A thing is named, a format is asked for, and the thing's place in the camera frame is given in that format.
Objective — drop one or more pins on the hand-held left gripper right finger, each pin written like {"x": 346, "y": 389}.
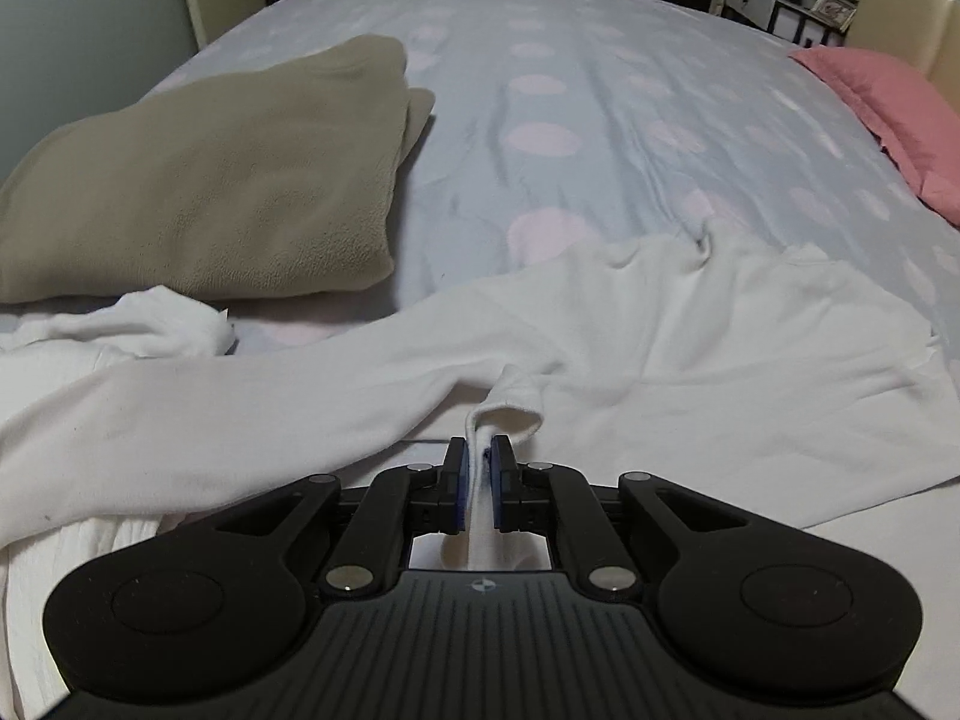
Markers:
{"x": 501, "y": 491}

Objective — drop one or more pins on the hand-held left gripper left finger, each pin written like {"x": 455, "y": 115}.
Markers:
{"x": 459, "y": 491}

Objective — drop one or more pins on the white sweater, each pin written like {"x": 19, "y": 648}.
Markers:
{"x": 675, "y": 330}

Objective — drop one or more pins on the white ribbed garment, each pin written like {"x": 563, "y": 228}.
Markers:
{"x": 165, "y": 326}

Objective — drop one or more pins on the folded beige fleece garment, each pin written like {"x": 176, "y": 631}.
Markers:
{"x": 210, "y": 180}

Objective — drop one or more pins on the grey pink-dotted bed sheet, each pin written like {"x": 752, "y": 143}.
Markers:
{"x": 600, "y": 90}

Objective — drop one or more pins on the pink pillow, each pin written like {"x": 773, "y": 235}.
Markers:
{"x": 892, "y": 112}

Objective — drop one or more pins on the white black nightstand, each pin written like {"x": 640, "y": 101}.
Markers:
{"x": 750, "y": 0}

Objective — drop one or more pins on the beige padded headboard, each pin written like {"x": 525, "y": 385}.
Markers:
{"x": 900, "y": 7}

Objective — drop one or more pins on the small picture frame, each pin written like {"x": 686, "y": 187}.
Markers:
{"x": 834, "y": 9}

